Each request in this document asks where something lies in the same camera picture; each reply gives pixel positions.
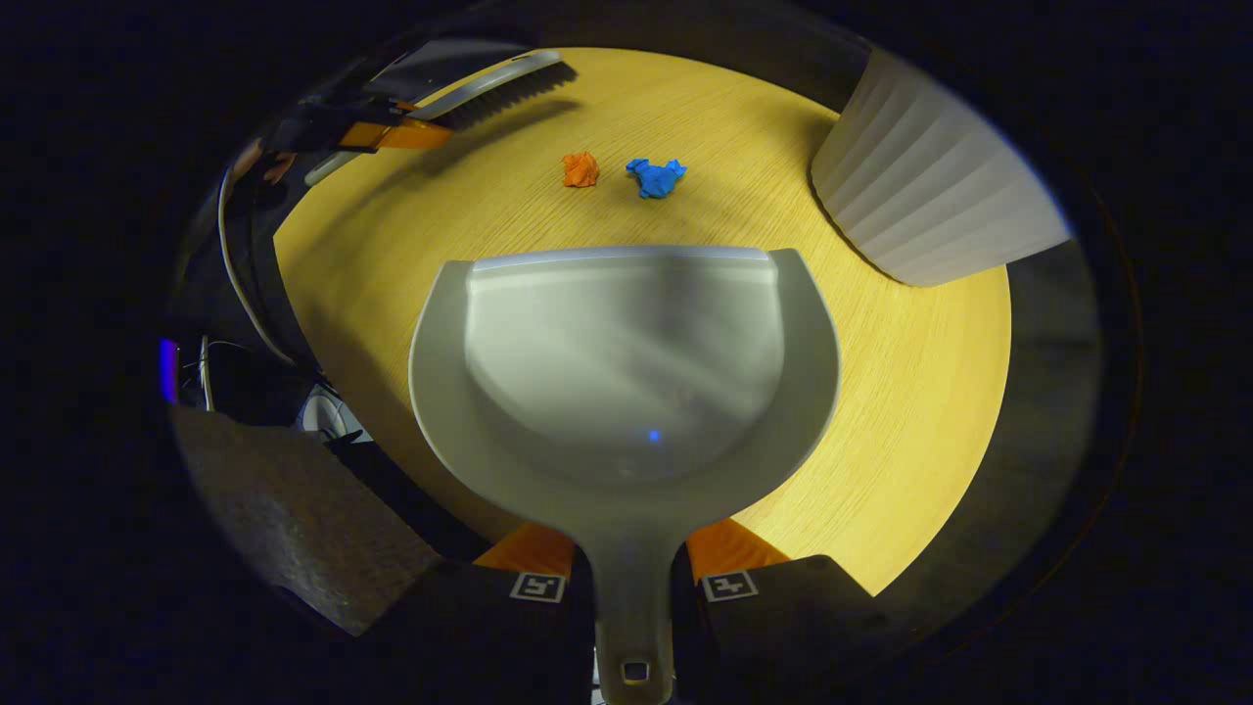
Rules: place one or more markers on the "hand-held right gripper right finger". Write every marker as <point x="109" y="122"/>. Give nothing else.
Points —
<point x="783" y="627"/>

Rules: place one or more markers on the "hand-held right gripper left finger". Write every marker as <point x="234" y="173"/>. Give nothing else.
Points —
<point x="489" y="627"/>

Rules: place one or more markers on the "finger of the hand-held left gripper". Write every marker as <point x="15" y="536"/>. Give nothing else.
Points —
<point x="352" y="110"/>
<point x="411" y="135"/>

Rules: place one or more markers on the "orange paper trash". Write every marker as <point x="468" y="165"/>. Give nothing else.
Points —
<point x="580" y="168"/>

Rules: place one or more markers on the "blue paper trash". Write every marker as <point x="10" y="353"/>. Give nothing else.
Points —
<point x="656" y="178"/>

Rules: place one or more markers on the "white dustpan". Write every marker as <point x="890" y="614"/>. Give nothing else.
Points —
<point x="626" y="392"/>

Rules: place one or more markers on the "white ribbed garbage bin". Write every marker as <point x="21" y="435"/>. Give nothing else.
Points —
<point x="930" y="186"/>

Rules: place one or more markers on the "person's grey knit clothing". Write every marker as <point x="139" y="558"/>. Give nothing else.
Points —
<point x="294" y="509"/>

